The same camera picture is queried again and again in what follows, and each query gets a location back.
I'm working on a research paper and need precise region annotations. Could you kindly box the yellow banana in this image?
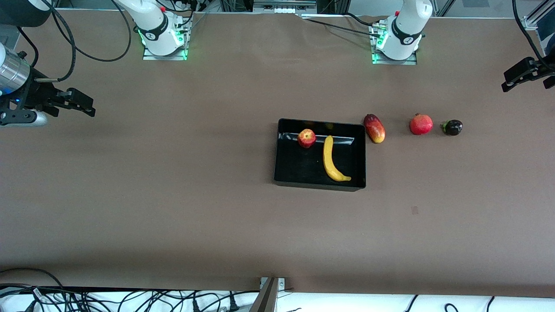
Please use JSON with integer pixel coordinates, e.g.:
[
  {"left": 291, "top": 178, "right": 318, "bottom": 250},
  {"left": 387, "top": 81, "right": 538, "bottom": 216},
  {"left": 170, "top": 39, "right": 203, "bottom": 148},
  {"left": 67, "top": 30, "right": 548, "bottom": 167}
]
[{"left": 323, "top": 135, "right": 352, "bottom": 182}]

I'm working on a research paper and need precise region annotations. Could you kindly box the red apple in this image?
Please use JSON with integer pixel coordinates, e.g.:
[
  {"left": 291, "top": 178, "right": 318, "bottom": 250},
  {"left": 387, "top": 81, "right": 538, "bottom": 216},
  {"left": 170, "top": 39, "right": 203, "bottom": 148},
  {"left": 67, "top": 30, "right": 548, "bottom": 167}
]
[{"left": 297, "top": 129, "right": 317, "bottom": 149}]

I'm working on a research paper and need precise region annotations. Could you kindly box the black plastic tray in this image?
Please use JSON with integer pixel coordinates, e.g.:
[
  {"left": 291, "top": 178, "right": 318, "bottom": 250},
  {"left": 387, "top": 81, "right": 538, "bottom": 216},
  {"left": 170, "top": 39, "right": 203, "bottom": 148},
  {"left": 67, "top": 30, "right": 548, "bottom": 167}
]
[{"left": 274, "top": 118, "right": 367, "bottom": 192}]

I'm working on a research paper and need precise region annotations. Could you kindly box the aluminium edge profile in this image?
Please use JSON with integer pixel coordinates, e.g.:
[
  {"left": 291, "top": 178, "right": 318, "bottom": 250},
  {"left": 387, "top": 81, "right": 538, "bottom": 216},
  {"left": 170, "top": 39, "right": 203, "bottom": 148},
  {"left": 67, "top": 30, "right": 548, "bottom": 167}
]
[{"left": 522, "top": 0, "right": 555, "bottom": 44}]

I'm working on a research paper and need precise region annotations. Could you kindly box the dark purple mangosteen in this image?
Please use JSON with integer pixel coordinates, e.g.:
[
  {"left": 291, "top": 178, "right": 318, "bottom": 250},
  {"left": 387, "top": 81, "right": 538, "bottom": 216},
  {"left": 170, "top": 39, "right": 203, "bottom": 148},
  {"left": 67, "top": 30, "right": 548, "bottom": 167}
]
[{"left": 441, "top": 120, "right": 463, "bottom": 137}]

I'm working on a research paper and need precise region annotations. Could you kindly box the red pomegranate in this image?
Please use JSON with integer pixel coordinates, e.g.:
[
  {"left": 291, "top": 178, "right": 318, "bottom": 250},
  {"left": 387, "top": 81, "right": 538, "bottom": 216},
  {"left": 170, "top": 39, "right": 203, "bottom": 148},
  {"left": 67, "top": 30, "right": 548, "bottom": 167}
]
[{"left": 410, "top": 113, "right": 434, "bottom": 136}]

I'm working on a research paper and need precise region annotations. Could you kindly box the red yellow mango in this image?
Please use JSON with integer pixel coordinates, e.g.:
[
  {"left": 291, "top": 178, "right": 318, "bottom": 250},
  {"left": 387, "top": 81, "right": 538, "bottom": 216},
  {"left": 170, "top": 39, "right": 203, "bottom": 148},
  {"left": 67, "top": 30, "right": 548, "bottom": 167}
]
[{"left": 363, "top": 114, "right": 386, "bottom": 144}]

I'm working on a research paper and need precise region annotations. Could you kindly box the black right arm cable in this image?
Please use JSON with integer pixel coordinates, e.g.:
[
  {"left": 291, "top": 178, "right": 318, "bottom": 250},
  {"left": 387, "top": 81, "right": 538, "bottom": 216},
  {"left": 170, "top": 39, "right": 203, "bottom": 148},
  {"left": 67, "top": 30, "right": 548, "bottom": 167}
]
[{"left": 43, "top": 0, "right": 132, "bottom": 83}]

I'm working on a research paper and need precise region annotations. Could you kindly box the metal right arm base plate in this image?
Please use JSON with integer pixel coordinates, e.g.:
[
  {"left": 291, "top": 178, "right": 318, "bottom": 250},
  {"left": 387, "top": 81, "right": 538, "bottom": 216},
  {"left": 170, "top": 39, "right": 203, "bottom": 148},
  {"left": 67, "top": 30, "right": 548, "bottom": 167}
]
[{"left": 142, "top": 26, "right": 189, "bottom": 61}]

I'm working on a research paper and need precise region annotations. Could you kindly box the looping black floor cable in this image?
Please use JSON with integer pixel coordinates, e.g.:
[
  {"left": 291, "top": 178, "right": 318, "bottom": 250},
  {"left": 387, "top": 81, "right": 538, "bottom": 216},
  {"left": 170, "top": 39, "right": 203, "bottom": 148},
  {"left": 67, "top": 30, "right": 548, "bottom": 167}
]
[{"left": 0, "top": 267, "right": 65, "bottom": 290}]

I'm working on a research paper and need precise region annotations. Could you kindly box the black table cable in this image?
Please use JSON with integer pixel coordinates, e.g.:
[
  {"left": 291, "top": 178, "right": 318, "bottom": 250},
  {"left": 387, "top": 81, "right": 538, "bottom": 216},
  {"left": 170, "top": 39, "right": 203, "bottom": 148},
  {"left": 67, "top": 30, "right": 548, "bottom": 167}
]
[
  {"left": 345, "top": 12, "right": 382, "bottom": 29},
  {"left": 304, "top": 18, "right": 380, "bottom": 37}
]

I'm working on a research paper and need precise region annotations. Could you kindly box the tangled black cable bundle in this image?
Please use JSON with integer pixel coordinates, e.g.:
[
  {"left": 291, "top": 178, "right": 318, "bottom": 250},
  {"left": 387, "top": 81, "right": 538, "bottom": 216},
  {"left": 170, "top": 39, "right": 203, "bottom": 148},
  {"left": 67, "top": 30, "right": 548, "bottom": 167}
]
[{"left": 0, "top": 284, "right": 261, "bottom": 312}]

